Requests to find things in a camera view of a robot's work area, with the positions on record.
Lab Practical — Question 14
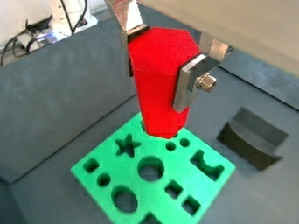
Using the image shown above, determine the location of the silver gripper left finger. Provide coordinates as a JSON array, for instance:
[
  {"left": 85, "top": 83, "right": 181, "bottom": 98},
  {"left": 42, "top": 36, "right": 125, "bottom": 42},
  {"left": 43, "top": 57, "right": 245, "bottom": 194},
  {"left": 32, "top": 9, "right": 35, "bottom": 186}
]
[{"left": 105, "top": 0, "right": 150, "bottom": 77}]

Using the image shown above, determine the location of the black cable bundle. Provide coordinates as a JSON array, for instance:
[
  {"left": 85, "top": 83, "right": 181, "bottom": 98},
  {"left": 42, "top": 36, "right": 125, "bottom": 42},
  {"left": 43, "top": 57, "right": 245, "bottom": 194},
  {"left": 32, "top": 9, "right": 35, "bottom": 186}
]
[{"left": 0, "top": 0, "right": 90, "bottom": 67}]

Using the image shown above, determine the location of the green shape sorter board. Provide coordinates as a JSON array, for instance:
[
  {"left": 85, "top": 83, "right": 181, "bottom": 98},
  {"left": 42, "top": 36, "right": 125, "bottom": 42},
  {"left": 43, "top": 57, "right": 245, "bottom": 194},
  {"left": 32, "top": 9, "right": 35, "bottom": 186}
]
[{"left": 71, "top": 115, "right": 235, "bottom": 224}]

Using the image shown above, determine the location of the dark grey curved block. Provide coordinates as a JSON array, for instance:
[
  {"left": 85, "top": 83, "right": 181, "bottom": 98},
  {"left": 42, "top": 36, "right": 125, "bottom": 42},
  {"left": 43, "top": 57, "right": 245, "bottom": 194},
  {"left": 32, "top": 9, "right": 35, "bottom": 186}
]
[{"left": 218, "top": 108, "right": 289, "bottom": 171}]

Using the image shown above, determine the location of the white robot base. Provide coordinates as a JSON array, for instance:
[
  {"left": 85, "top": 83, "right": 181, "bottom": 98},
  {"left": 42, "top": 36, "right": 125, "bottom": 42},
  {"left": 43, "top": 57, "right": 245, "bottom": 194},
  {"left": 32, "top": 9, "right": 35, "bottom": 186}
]
[{"left": 48, "top": 0, "right": 99, "bottom": 37}]

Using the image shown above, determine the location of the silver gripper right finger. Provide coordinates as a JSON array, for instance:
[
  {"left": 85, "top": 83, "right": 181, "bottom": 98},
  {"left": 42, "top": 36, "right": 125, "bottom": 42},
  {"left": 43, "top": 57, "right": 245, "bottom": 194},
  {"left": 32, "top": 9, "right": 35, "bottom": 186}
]
[{"left": 173, "top": 33, "right": 230, "bottom": 112}]

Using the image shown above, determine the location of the red hexagonal prism block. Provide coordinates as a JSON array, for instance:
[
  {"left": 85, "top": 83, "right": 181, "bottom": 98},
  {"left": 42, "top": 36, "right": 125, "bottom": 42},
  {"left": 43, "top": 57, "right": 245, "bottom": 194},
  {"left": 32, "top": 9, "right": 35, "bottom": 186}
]
[{"left": 129, "top": 27, "right": 201, "bottom": 138}]

